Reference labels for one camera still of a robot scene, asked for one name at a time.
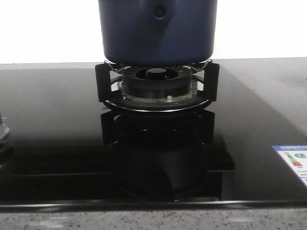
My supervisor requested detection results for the dark blue cooking pot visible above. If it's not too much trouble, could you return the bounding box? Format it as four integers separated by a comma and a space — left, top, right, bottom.
98, 0, 217, 67

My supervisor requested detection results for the black pot support grate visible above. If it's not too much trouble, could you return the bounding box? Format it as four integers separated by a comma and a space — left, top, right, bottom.
95, 59, 220, 114

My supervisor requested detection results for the black burner head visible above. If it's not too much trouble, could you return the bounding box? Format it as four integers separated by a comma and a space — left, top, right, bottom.
122, 66, 199, 104

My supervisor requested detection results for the black glass gas stove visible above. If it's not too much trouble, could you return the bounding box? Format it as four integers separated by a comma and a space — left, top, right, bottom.
0, 68, 307, 212

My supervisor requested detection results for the energy rating label sticker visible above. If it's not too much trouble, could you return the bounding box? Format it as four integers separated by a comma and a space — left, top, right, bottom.
272, 145, 307, 186

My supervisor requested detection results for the grey stove control knob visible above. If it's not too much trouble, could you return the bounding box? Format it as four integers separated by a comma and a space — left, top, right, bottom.
0, 115, 10, 153

